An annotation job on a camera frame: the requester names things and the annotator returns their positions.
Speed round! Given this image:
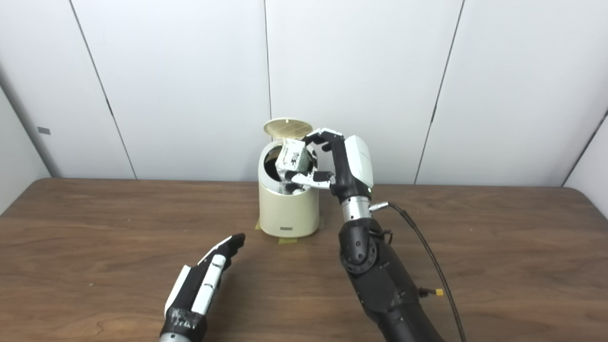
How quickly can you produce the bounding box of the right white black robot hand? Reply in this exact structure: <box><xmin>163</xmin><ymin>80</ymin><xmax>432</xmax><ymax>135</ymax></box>
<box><xmin>285</xmin><ymin>127</ymin><xmax>374</xmax><ymax>200</ymax></box>

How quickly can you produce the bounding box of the white green milk carton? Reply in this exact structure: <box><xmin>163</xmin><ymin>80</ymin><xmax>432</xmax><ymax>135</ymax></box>
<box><xmin>276</xmin><ymin>139</ymin><xmax>307</xmax><ymax>183</ymax></box>

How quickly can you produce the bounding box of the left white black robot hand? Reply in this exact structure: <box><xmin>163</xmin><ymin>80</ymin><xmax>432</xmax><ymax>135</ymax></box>
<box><xmin>161</xmin><ymin>233</ymin><xmax>246</xmax><ymax>339</ymax></box>

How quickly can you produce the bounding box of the cream-colored lidded bin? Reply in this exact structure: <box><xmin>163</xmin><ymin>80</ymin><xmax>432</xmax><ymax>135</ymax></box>
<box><xmin>258</xmin><ymin>118</ymin><xmax>320</xmax><ymax>238</ymax></box>

